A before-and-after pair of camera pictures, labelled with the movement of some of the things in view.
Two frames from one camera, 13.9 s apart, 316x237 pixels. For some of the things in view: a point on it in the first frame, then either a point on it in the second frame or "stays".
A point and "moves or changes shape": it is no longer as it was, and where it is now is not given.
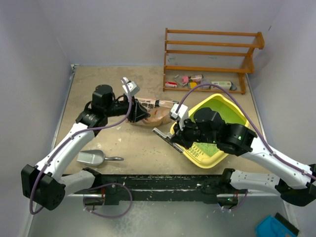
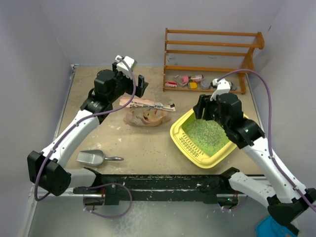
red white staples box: [171, 84] stays
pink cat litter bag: [159, 110] moves or changes shape
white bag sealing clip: [167, 138] → [158, 105]
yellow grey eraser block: [191, 85] stays
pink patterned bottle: [194, 78] stays
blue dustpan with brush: [277, 226] stays
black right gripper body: [190, 134] → [210, 111]
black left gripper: [138, 112] → [118, 74]
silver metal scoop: [94, 157] stays
